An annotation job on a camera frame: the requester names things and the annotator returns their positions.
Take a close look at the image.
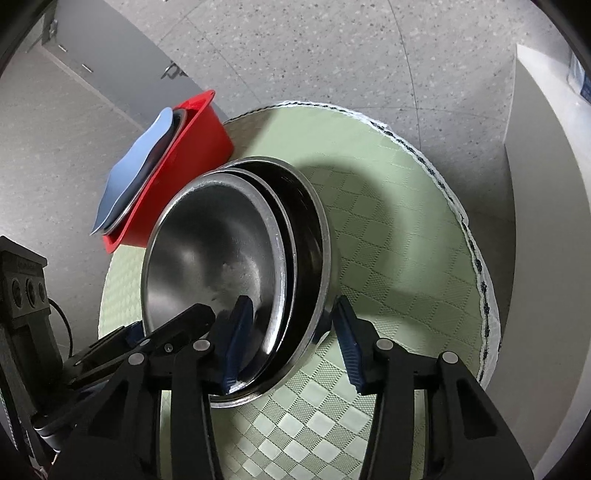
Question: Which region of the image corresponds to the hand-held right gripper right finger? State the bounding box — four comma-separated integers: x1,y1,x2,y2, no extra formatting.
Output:
332,295,536,480

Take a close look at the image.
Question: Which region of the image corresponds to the medium steel bowl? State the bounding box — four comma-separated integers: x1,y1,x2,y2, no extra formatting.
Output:
222,164,299,386

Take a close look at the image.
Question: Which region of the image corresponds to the black cable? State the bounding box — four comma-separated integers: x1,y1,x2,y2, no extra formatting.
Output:
47,298,75,358

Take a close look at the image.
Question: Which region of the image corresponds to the large steel bowl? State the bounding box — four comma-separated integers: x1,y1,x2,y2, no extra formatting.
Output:
210,157,333,409

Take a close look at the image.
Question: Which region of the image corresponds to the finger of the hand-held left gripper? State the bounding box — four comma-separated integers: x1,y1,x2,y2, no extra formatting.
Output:
67,323,145,387
140,303,217,352

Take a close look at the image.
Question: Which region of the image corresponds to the white sink counter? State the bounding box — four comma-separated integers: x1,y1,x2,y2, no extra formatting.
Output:
502,44,591,476

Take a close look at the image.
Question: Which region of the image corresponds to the blue plate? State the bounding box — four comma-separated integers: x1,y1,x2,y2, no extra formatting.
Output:
90,107,178,235

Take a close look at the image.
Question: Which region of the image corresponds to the grey door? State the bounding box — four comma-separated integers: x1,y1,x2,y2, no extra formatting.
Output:
39,18,208,132

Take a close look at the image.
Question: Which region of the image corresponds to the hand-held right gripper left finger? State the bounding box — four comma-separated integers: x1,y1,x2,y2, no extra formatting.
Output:
48,295,254,480

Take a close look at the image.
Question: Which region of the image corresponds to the red plastic basin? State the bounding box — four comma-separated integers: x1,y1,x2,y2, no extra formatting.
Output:
102,90,234,254

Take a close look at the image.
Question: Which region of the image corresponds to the small steel bowl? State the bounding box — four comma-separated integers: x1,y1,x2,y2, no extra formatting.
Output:
141,170,288,370

